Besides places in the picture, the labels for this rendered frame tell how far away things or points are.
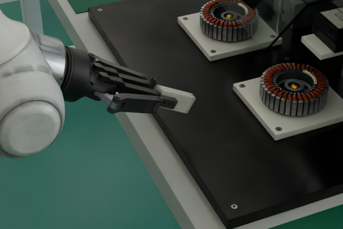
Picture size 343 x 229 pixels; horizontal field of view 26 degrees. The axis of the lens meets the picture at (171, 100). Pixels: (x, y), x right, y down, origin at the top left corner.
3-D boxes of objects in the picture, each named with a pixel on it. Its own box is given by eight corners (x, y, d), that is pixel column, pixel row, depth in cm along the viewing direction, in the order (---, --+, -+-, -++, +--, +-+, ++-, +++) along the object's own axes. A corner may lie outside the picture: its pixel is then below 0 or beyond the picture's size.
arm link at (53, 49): (11, 108, 98) (52, 116, 101) (39, 50, 94) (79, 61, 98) (-4, 71, 104) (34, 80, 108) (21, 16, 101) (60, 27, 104)
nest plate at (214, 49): (210, 61, 135) (210, 55, 135) (177, 22, 146) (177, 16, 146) (282, 44, 140) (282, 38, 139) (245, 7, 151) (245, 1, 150)
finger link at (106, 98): (84, 73, 104) (95, 94, 100) (116, 81, 106) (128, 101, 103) (77, 86, 105) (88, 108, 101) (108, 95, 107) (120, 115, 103)
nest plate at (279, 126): (275, 141, 118) (275, 134, 117) (232, 89, 129) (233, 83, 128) (354, 118, 122) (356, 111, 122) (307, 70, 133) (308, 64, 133)
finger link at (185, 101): (157, 86, 112) (160, 89, 111) (194, 96, 116) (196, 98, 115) (149, 102, 113) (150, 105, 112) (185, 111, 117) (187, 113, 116)
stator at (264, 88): (279, 125, 119) (282, 106, 117) (247, 86, 127) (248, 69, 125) (339, 108, 122) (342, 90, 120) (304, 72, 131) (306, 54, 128)
